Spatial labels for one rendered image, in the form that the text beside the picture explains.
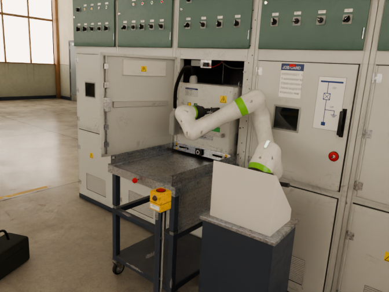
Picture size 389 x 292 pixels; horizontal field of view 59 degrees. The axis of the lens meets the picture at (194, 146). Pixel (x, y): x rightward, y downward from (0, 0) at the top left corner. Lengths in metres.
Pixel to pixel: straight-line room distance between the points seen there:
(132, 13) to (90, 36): 0.65
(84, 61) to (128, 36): 0.72
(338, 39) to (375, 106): 0.42
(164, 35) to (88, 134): 1.44
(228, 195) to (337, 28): 1.10
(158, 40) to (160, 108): 0.55
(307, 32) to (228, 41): 0.55
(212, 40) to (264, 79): 0.50
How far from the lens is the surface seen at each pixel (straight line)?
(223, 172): 1.74
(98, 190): 3.77
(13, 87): 13.67
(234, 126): 2.44
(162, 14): 2.87
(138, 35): 3.04
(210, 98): 2.47
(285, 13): 2.27
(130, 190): 3.33
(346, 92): 2.10
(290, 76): 2.21
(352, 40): 2.11
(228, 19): 2.47
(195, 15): 2.64
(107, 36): 3.38
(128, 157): 2.44
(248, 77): 2.37
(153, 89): 2.69
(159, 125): 2.76
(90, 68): 3.61
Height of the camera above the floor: 1.53
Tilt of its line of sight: 13 degrees down
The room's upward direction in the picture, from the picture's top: 3 degrees clockwise
